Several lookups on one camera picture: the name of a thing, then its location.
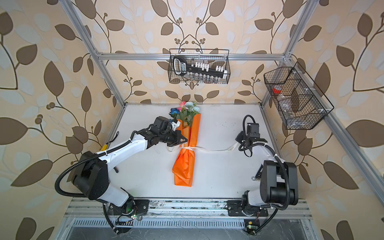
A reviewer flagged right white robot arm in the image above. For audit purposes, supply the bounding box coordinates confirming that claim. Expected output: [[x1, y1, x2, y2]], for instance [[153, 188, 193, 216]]
[[236, 123, 299, 212]]

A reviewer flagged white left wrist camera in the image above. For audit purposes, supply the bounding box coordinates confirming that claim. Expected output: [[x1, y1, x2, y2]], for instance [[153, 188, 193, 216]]
[[170, 119, 181, 131]]

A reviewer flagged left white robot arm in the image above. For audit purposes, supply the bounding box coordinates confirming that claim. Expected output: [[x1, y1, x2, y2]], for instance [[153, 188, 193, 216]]
[[55, 117, 188, 207]]

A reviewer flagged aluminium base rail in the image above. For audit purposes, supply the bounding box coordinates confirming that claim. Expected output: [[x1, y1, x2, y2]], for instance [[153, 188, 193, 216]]
[[64, 198, 313, 230]]

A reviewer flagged dark blue fake rose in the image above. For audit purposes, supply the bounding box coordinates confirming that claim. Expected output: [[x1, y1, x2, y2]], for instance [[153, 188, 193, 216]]
[[170, 108, 180, 118]]

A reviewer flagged black adjustable wrench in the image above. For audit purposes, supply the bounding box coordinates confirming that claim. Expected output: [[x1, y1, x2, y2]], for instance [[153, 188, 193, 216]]
[[255, 166, 263, 181]]

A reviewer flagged yellow tape measure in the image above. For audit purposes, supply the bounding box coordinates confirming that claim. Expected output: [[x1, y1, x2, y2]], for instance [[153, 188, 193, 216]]
[[101, 131, 119, 151]]

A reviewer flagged pale blue fake flower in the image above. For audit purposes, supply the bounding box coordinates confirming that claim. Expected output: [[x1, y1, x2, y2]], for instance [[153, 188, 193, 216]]
[[184, 102, 201, 126]]

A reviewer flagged white ribbon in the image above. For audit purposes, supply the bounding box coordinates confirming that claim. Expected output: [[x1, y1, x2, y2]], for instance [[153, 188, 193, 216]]
[[167, 142, 239, 153]]

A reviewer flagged back black wire basket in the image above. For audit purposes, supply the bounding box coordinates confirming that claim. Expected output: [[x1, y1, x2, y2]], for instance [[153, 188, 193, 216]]
[[168, 48, 231, 85]]

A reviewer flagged black socket wrench set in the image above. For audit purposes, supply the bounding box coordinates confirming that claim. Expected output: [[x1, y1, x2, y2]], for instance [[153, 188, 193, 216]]
[[172, 56, 229, 79]]

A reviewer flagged right black wire basket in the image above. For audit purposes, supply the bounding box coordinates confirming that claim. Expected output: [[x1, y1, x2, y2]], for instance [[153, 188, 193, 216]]
[[264, 62, 334, 130]]

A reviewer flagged black wire basket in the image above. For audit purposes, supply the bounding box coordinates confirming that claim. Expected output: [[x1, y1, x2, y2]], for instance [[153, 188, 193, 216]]
[[264, 62, 334, 130], [168, 48, 231, 85]]

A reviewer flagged clear bottle red cap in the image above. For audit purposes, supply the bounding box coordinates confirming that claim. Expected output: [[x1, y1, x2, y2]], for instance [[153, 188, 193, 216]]
[[272, 85, 295, 118]]

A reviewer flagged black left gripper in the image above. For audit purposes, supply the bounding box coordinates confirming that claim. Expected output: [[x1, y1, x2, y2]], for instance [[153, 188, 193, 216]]
[[158, 129, 190, 145]]

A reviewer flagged orange wrapping paper sheet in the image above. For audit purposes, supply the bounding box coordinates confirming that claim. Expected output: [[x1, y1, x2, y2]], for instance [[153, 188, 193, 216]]
[[172, 114, 201, 187]]

